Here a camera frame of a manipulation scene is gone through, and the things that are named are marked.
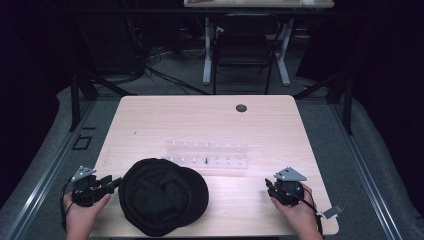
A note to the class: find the white-legged desk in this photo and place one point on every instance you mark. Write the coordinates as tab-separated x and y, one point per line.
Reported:
260	3

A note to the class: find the clear acrylic rack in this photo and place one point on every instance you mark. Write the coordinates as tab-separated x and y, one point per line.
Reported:
206	156

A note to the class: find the black chair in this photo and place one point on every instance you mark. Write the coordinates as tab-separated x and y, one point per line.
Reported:
242	46

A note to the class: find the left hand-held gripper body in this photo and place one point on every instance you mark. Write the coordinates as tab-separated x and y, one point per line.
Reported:
86	193

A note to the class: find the black metal stand frame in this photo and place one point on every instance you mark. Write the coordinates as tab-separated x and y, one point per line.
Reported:
75	100
348	106

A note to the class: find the black cap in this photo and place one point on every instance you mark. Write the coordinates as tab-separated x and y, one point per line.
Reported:
163	196

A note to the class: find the person's right hand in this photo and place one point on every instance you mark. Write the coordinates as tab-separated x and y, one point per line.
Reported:
300	216

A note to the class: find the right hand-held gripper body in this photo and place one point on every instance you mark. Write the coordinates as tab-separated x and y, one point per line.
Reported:
289	190

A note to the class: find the person's left hand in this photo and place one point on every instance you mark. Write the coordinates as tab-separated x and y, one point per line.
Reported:
80	216

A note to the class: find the metal floor rail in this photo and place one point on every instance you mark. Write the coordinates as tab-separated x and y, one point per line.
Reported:
363	166
50	173

